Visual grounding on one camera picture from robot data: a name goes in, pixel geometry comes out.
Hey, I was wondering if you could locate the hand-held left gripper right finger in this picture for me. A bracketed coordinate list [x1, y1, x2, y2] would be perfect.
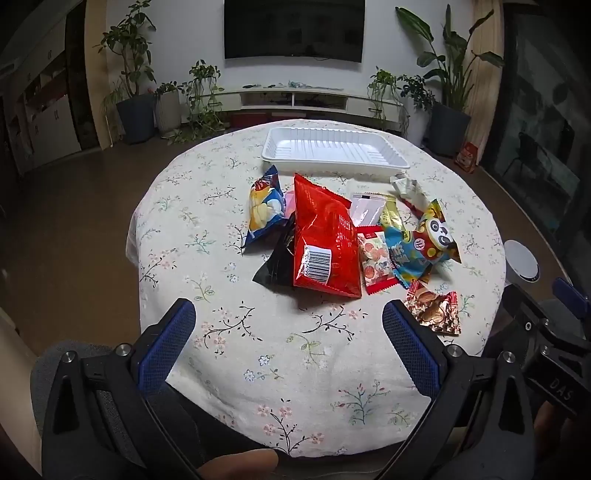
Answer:
[382, 299, 539, 480]

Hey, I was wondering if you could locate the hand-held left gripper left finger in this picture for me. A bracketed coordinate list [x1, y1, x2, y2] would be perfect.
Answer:
[41, 298, 204, 480]

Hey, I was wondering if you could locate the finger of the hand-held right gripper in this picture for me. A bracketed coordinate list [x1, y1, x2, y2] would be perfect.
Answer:
[503, 282, 561, 356]
[553, 277, 591, 324]

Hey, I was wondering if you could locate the brown chocolate snack packet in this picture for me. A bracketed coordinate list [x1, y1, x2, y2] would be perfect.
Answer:
[404, 281, 462, 335]

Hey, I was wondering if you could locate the red white candy packet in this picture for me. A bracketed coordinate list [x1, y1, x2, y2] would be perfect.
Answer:
[356, 226, 400, 296]

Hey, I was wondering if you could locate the blue panda snack packet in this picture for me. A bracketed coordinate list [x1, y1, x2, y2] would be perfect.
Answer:
[384, 199, 462, 283]

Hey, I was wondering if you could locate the black snack packet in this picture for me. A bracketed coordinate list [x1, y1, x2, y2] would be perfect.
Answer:
[252, 215, 298, 289]

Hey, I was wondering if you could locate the gold snack packet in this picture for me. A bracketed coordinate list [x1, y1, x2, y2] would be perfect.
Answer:
[379, 194, 409, 236]

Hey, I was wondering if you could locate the large red snack bag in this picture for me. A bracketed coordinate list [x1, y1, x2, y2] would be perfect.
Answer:
[292, 173, 363, 300]

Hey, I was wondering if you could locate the pale white snack packet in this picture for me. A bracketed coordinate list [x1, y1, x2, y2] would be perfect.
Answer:
[348, 191, 386, 228]

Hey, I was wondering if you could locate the white silver snack packet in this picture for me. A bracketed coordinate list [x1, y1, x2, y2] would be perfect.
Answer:
[390, 174, 432, 217]

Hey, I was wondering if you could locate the blue chips packet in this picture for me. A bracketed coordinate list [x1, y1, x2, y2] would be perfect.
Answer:
[243, 165, 288, 254]

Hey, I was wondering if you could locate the white plastic tray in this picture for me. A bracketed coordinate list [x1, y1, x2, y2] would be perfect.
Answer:
[261, 127, 411, 178]

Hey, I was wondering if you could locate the person's right hand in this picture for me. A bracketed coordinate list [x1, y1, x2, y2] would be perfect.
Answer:
[533, 399, 591, 450]

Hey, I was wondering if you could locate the white round device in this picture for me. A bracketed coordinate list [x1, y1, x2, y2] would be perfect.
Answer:
[503, 239, 541, 286]

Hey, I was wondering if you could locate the red paper bag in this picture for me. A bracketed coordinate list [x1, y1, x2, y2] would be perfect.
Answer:
[455, 141, 481, 174]

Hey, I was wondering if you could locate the beige curtain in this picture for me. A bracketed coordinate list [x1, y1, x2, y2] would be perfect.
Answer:
[468, 0, 504, 153]

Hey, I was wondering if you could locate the large-leaf plant dark blue pot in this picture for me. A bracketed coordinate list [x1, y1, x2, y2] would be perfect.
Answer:
[396, 4, 506, 158]

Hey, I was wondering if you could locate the glass sliding door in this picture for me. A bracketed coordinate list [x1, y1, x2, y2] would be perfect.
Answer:
[485, 9, 591, 278]

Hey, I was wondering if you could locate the bushy plant white pot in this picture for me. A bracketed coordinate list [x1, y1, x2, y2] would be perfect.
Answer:
[397, 74, 437, 148]

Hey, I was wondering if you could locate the tall plant dark blue pot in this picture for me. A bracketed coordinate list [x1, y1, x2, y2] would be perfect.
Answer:
[95, 0, 158, 145]

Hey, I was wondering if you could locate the small plant white ribbed pot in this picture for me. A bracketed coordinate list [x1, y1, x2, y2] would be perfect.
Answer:
[154, 82, 183, 137]

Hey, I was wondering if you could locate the white television cabinet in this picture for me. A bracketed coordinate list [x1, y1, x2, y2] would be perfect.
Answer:
[210, 85, 407, 123]

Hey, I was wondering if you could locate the white wall cabinet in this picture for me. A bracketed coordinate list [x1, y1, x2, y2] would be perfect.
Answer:
[0, 18, 86, 171]

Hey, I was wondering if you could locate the black wall television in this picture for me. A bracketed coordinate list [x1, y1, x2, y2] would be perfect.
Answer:
[224, 0, 365, 63]

